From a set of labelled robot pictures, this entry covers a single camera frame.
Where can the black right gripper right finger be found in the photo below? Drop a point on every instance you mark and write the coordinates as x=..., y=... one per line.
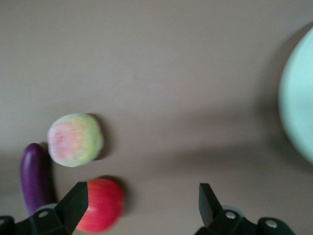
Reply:
x=220, y=222

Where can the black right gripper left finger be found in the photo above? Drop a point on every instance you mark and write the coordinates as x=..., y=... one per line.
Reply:
x=61, y=220

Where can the red pomegranate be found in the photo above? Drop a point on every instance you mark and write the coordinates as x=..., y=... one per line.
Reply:
x=105, y=205

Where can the purple eggplant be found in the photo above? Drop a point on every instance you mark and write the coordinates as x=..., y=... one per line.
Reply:
x=34, y=176

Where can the yellow pink peach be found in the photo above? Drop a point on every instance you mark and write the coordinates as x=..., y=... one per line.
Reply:
x=75, y=140

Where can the pale green round plate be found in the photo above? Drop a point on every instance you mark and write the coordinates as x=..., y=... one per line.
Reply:
x=300, y=98

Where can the brown table cover sheet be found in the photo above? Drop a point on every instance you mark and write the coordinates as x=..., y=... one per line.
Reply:
x=156, y=61

